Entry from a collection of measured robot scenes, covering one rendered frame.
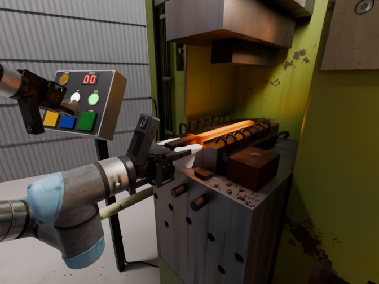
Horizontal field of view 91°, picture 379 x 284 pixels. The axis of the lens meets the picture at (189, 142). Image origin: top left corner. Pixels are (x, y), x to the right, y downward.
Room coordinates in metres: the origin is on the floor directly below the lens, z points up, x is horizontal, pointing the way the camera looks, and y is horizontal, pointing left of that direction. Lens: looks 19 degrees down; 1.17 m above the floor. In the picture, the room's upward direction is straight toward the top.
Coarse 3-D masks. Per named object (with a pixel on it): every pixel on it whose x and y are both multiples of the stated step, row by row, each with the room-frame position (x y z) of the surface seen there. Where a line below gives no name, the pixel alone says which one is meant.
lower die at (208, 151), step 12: (240, 120) 0.82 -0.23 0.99; (264, 120) 0.77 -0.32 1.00; (192, 132) 0.65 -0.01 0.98; (228, 132) 0.59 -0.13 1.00; (276, 132) 0.74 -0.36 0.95; (204, 144) 0.49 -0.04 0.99; (216, 144) 0.49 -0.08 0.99; (228, 144) 0.50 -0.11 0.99; (240, 144) 0.54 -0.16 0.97; (204, 156) 0.49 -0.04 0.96; (216, 156) 0.46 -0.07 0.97; (204, 168) 0.49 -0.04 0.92; (216, 168) 0.46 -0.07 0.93
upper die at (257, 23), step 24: (192, 0) 0.53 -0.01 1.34; (216, 0) 0.47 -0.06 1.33; (240, 0) 0.50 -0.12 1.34; (264, 0) 0.58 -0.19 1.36; (168, 24) 0.59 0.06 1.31; (192, 24) 0.53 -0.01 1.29; (216, 24) 0.47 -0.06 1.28; (240, 24) 0.51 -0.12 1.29; (264, 24) 0.59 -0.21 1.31; (288, 24) 0.71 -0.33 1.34; (288, 48) 0.75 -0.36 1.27
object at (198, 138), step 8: (248, 120) 0.74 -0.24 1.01; (224, 128) 0.61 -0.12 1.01; (232, 128) 0.62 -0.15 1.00; (192, 136) 0.50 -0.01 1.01; (200, 136) 0.50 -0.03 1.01; (208, 136) 0.53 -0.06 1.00; (168, 144) 0.44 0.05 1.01; (176, 144) 0.44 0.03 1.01; (184, 144) 0.47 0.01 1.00; (192, 144) 0.50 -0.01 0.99; (200, 144) 0.49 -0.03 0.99
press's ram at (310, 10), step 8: (160, 0) 0.62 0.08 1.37; (168, 0) 0.60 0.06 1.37; (272, 0) 0.59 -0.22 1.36; (280, 0) 0.59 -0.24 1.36; (288, 0) 0.59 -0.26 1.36; (296, 0) 0.60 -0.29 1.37; (304, 0) 0.64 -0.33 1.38; (312, 0) 0.70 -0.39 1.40; (280, 8) 0.65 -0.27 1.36; (288, 8) 0.65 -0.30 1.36; (296, 8) 0.65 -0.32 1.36; (304, 8) 0.66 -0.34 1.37; (312, 8) 0.71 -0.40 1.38; (296, 16) 0.73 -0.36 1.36; (304, 16) 0.73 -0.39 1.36
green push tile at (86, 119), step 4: (84, 112) 0.74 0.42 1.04; (88, 112) 0.73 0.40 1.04; (84, 116) 0.73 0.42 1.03; (88, 116) 0.72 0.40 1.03; (92, 116) 0.71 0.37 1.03; (96, 116) 0.72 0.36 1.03; (80, 120) 0.72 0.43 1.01; (84, 120) 0.72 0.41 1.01; (88, 120) 0.71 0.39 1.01; (92, 120) 0.70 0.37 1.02; (80, 124) 0.71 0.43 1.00; (84, 124) 0.71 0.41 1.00; (88, 124) 0.70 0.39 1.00; (92, 124) 0.70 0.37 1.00; (80, 128) 0.70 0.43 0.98; (84, 128) 0.70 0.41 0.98; (88, 128) 0.69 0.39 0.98; (92, 128) 0.69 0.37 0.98
